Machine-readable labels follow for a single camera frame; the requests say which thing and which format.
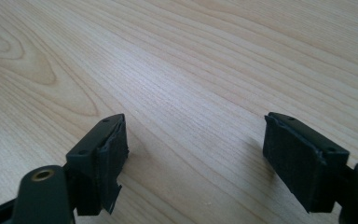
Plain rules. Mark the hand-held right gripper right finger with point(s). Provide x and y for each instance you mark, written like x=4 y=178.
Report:
x=301 y=161

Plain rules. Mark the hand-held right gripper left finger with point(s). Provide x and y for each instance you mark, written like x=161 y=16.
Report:
x=101 y=161

